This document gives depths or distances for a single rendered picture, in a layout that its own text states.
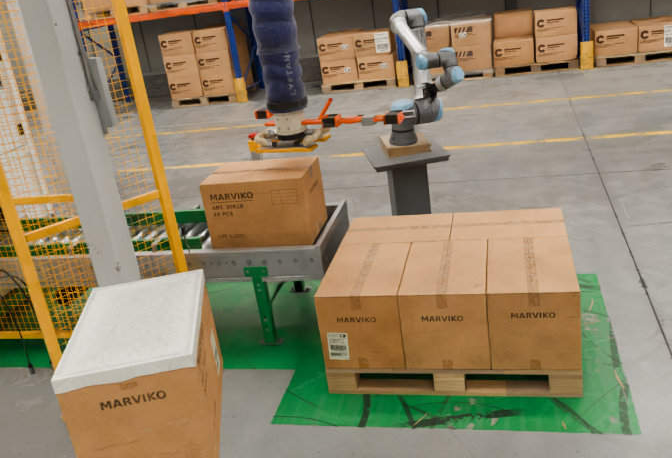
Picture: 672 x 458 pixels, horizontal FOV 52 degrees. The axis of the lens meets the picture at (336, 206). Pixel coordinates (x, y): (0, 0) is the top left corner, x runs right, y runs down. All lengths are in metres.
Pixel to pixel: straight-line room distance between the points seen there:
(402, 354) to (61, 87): 1.92
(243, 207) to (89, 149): 1.10
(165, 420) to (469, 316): 1.55
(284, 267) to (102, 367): 1.83
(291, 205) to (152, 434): 1.87
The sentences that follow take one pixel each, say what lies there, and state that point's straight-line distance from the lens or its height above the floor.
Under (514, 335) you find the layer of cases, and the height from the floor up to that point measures 0.33.
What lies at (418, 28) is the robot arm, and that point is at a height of 1.52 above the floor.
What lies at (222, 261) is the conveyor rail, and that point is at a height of 0.54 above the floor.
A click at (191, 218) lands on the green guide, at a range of 4.52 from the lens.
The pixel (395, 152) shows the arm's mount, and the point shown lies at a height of 0.78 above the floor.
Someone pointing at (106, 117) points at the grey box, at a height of 1.51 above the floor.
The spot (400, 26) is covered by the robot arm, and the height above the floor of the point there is 1.57.
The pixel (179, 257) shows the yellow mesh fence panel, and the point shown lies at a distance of 3.86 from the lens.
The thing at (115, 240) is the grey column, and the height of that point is 0.99.
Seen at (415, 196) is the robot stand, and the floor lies 0.46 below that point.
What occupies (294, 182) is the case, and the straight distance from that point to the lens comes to 3.72.
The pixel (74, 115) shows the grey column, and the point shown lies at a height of 1.57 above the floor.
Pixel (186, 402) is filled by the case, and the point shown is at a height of 0.86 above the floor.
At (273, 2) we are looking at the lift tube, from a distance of 3.65.
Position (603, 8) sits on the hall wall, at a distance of 12.18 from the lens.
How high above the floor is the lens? 2.03
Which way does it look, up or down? 20 degrees down
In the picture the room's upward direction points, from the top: 8 degrees counter-clockwise
